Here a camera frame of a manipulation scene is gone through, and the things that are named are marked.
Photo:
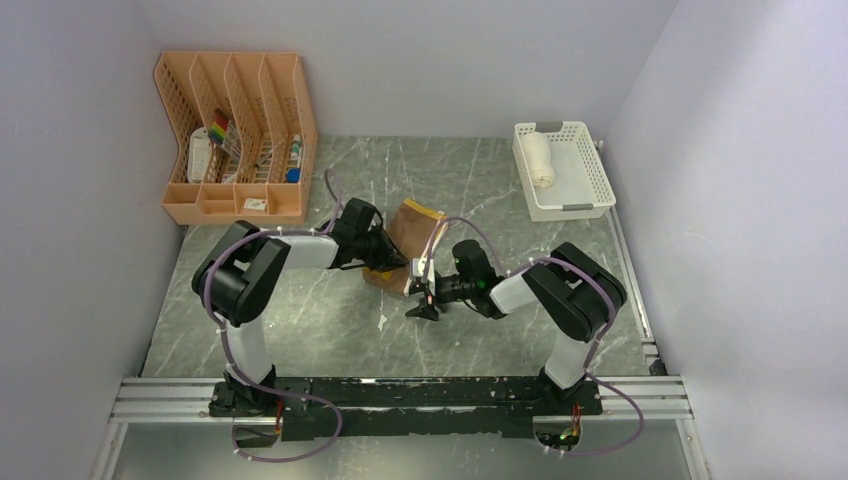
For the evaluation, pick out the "cream white towel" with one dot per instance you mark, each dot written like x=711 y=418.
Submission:
x=538 y=156

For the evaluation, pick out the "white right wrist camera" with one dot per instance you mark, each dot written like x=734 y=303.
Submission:
x=421 y=270

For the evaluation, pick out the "aluminium frame rail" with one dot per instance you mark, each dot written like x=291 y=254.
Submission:
x=184 y=400

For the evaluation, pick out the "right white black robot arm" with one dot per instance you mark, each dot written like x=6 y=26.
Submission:
x=578 y=295

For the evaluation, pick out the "white remote control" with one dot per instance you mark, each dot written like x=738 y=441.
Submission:
x=199 y=155

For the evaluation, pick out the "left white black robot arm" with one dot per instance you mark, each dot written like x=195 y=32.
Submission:
x=237 y=279

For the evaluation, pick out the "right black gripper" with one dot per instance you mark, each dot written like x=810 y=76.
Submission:
x=426 y=308

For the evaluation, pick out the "blue capped white bottle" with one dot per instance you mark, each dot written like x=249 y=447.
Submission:
x=292 y=167

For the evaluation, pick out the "rainbow coloured item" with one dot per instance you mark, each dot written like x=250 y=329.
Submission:
x=218 y=129

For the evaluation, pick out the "yellow brown towel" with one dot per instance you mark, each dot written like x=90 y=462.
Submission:
x=409 y=229

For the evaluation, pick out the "white plastic basket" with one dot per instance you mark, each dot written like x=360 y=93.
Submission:
x=582 y=190

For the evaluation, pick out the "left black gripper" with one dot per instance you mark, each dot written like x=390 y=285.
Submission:
x=390 y=258

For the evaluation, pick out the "orange plastic file organizer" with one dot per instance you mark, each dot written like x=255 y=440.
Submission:
x=266 y=97

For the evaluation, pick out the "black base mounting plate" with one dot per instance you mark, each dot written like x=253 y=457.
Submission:
x=357 y=407

